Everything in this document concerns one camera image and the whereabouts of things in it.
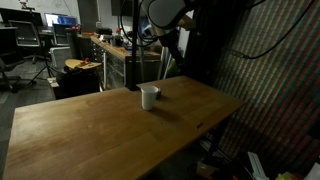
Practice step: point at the black vertical pole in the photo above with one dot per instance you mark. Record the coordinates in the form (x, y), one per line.
(134, 45)

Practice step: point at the cardboard box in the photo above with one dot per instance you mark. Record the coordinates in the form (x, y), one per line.
(205, 168)

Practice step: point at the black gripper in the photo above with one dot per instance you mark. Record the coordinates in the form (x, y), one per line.
(170, 40)

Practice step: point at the yellow-green item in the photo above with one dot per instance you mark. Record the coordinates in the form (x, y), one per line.
(286, 176)

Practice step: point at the lit computer monitor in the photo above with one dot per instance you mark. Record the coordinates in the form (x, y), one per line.
(60, 19)

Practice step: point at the round wooden board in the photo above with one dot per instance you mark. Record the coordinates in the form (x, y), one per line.
(81, 64)

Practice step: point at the Franka robot arm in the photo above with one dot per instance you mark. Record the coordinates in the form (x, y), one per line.
(166, 12)

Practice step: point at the white paper cup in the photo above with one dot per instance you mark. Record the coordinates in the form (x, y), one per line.
(148, 97)

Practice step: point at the black tripod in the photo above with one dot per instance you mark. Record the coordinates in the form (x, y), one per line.
(42, 69)

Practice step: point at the black office chair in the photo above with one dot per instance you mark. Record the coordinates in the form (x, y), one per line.
(8, 71)

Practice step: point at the red objects on board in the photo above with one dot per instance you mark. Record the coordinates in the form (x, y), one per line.
(85, 61)

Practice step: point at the multicolour patterned backdrop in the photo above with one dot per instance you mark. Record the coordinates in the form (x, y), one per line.
(276, 86)

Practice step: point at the black appliance on workbench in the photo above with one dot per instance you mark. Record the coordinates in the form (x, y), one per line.
(104, 32)

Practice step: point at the dark computer monitor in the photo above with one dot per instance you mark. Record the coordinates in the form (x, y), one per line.
(20, 16)

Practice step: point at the grey mesh office chair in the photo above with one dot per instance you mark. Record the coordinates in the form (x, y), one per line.
(26, 33)

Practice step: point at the white paper sheets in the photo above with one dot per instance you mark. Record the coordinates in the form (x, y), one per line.
(257, 165)

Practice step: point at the wood-topped drawer workbench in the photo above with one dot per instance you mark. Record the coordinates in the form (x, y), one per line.
(113, 63)

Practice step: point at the blue board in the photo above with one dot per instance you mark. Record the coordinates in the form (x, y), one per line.
(144, 26)

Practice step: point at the dark desk chair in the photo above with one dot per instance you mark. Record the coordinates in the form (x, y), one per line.
(61, 34)

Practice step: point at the leaning metal poles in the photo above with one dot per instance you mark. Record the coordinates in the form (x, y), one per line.
(166, 61)

